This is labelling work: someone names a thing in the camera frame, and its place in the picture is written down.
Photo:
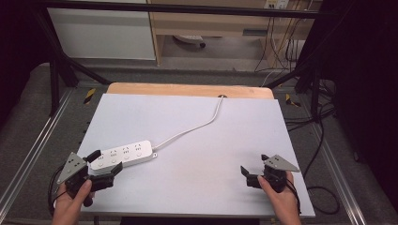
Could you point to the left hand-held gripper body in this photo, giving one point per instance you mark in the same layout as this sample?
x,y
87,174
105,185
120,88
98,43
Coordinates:
x,y
71,167

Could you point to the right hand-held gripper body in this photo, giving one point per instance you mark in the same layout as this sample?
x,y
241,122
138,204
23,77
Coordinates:
x,y
279,163

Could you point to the white power strip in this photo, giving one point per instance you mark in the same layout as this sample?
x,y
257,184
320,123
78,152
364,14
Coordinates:
x,y
125,154

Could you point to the person's right hand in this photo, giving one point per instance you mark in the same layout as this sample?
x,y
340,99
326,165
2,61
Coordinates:
x,y
283,203

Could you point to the person's left hand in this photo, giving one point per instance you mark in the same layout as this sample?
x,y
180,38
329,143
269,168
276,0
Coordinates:
x,y
67,207

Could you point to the yellow black tape marker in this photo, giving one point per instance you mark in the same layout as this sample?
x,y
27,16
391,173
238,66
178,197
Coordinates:
x,y
292,100
89,95

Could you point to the black curtain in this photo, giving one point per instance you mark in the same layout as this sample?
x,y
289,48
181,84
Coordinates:
x,y
15,47
369,93

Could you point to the white cabinet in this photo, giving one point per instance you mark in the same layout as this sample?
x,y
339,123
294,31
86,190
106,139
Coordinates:
x,y
103,33

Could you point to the white chair base with wheel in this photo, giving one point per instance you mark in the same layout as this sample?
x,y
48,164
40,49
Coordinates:
x,y
189,38

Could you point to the light wooden desk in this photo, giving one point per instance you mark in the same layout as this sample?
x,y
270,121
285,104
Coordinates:
x,y
206,25

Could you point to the aluminium floor rail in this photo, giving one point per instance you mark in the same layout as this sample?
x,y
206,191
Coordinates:
x,y
336,175
37,142

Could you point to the white wall socket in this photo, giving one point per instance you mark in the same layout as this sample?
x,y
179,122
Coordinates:
x,y
277,3

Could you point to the black metal frame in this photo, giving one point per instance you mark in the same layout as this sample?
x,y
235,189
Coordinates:
x,y
187,8

